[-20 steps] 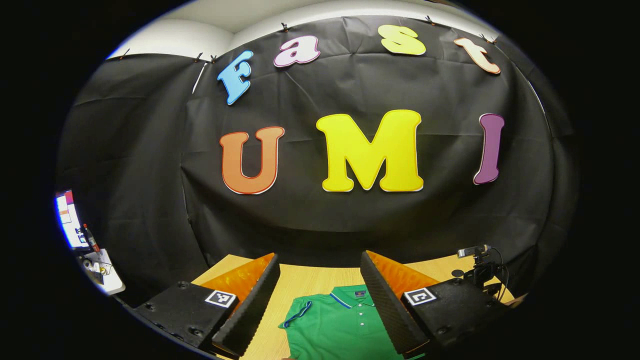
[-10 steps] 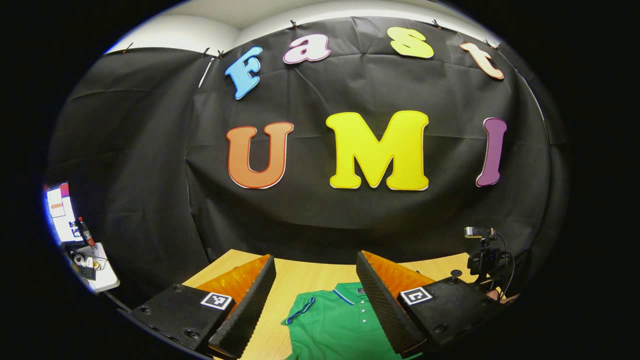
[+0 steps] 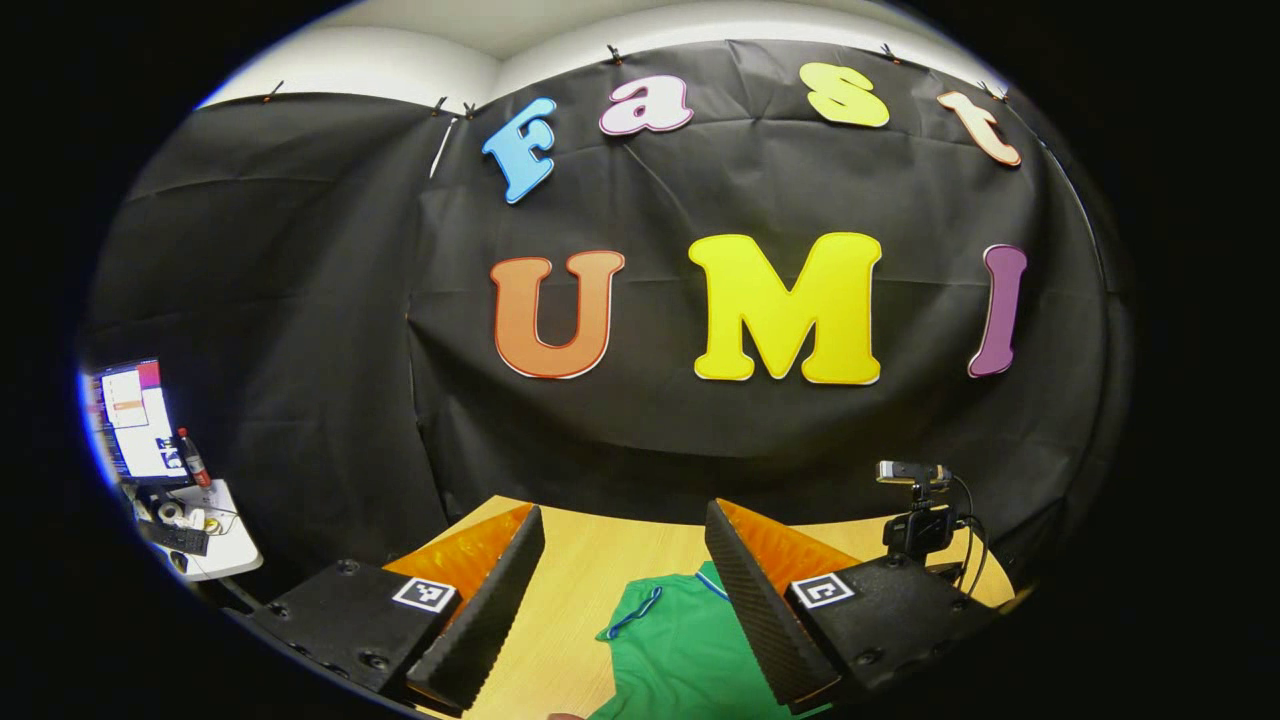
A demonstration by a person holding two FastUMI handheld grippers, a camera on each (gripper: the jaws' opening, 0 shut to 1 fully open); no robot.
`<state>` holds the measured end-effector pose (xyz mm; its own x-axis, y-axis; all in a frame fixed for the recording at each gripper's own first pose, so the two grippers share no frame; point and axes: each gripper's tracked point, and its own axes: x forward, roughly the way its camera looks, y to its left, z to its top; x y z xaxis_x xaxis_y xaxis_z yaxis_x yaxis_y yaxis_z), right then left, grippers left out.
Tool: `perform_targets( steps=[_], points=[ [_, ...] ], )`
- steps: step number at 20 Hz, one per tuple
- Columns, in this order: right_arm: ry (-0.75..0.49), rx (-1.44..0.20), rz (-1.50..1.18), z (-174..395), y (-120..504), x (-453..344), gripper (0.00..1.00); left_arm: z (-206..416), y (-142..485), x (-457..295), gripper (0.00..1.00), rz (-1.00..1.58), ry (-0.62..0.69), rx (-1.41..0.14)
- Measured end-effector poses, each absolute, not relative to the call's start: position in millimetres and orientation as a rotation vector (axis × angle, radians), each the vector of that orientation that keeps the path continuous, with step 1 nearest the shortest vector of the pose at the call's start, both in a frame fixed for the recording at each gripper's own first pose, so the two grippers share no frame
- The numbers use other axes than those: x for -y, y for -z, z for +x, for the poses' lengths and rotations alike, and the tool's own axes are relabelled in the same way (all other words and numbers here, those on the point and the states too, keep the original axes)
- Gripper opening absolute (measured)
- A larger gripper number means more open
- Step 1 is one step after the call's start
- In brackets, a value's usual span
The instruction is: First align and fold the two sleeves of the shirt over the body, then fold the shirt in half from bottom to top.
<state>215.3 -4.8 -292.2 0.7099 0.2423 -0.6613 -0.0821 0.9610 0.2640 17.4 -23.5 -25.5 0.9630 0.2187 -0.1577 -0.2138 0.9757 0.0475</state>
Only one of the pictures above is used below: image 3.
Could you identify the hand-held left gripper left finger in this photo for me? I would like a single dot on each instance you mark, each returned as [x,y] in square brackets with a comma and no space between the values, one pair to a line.
[485,620]

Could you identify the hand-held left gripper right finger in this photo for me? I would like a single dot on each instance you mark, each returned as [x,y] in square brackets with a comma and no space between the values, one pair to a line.
[765,620]

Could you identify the green T-shirt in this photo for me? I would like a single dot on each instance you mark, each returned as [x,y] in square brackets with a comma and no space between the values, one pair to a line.
[680,650]

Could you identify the webcam on black stand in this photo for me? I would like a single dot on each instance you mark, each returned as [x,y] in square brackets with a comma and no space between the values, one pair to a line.
[920,530]

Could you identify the white side table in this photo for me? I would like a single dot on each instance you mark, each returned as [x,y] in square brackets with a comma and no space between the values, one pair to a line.
[235,550]

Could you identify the black keyboard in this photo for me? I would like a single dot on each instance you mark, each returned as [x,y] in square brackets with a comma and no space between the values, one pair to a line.
[175,538]

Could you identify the red capped bottle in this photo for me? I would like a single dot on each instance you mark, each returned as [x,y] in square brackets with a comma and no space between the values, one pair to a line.
[193,462]

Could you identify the computer monitor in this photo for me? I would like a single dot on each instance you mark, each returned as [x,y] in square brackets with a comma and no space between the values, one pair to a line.
[135,420]

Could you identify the black backdrop cloth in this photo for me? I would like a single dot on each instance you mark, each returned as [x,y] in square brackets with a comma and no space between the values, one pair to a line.
[700,200]

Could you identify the row of black cloth clips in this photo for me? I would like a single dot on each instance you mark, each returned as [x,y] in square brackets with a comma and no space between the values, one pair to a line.
[613,53]

